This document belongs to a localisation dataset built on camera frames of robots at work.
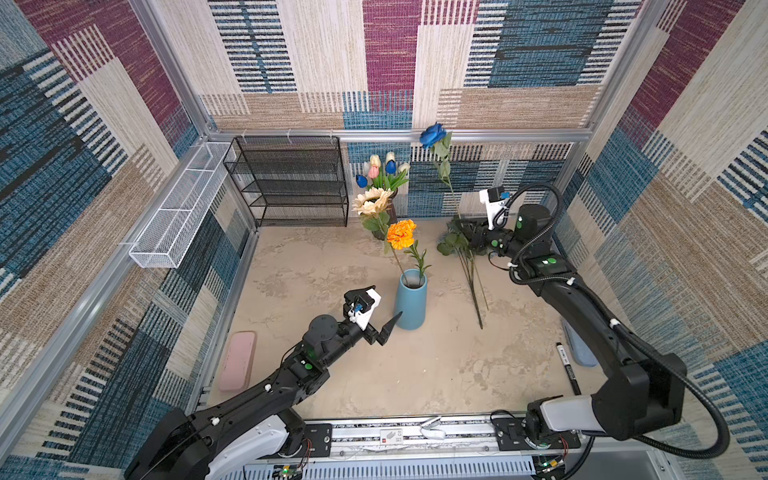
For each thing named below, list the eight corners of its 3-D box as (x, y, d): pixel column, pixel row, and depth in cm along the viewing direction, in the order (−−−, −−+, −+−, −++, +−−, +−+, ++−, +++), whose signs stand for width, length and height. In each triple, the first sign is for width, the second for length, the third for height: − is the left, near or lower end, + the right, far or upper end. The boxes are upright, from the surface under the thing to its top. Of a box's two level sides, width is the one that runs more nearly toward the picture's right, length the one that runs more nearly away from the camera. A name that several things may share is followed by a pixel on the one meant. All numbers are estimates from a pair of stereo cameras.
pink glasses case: (220, 390, 84) (212, 385, 81) (237, 337, 94) (231, 331, 90) (247, 390, 84) (241, 385, 81) (262, 337, 94) (257, 331, 90)
